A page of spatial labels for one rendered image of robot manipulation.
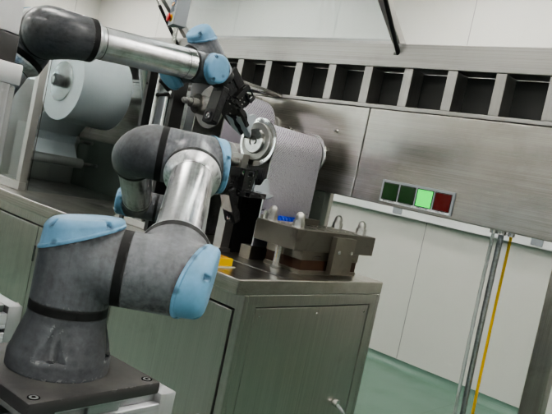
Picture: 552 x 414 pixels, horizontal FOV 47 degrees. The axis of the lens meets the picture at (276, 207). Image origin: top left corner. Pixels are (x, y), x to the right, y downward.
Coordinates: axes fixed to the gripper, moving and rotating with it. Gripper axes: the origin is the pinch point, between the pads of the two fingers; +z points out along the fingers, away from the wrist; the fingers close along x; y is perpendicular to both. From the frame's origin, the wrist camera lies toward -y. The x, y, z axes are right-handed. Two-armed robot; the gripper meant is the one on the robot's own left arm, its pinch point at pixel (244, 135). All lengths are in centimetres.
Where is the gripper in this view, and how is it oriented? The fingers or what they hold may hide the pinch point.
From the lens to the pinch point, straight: 194.3
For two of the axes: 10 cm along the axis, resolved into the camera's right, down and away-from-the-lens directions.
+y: 5.8, -6.8, 4.5
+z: 3.6, 7.1, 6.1
